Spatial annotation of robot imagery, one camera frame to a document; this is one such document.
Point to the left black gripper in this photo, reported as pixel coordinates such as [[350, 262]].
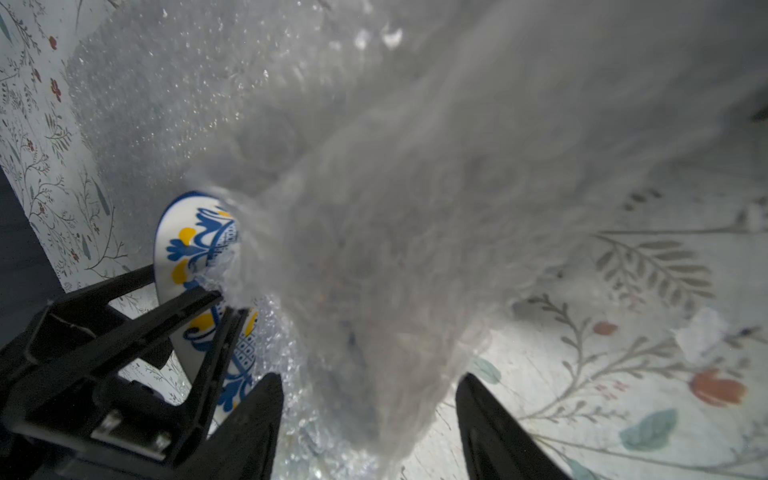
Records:
[[66, 413]]

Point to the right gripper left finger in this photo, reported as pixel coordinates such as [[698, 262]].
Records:
[[244, 446]]

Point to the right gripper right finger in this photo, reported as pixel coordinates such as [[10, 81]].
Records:
[[494, 445]]

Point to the clear bubble wrap sheet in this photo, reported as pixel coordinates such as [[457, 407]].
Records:
[[399, 171]]

